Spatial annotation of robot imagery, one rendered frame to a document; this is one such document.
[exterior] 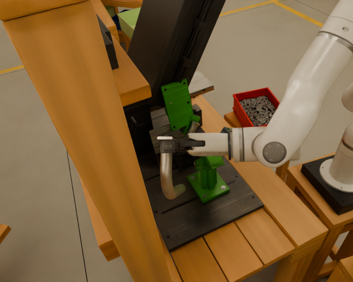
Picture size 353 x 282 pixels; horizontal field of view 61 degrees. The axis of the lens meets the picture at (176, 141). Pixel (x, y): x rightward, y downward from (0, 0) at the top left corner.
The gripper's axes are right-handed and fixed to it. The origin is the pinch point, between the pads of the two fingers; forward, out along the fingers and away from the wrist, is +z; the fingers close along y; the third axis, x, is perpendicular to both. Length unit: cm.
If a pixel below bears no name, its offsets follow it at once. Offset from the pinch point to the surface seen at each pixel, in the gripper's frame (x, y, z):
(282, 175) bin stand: 4, -121, -44
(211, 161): 1.2, -34.6, -7.7
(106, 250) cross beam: 26.0, 0.1, 16.6
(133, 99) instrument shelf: -11.9, 4.5, 8.1
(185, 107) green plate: -24, -50, 4
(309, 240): 30, -45, -41
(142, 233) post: 19.3, 14.2, 2.7
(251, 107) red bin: -33, -95, -26
